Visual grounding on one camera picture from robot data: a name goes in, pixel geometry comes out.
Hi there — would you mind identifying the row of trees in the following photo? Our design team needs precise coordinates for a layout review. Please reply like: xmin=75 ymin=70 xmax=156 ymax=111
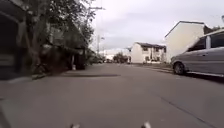
xmin=19 ymin=0 xmax=98 ymax=74

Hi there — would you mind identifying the dark building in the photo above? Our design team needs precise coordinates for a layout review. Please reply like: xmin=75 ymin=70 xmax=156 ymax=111
xmin=0 ymin=0 xmax=34 ymax=81

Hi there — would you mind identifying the pole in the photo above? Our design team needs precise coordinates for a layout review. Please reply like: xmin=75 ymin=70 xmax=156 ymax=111
xmin=89 ymin=6 xmax=106 ymax=56

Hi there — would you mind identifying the white house with dark roof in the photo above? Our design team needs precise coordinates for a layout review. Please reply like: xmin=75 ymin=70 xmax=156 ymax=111
xmin=129 ymin=41 xmax=167 ymax=64

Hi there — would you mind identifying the grey asphalt road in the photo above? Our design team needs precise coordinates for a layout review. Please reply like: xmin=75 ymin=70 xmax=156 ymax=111
xmin=0 ymin=63 xmax=224 ymax=128

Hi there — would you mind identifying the distant tree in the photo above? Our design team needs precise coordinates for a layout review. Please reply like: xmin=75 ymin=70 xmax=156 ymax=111
xmin=113 ymin=52 xmax=129 ymax=64

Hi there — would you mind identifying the white gabled building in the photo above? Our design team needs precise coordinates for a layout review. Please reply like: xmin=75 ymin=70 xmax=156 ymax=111
xmin=164 ymin=20 xmax=209 ymax=64

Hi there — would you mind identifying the pale van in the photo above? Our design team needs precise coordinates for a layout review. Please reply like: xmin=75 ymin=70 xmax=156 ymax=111
xmin=170 ymin=28 xmax=224 ymax=78

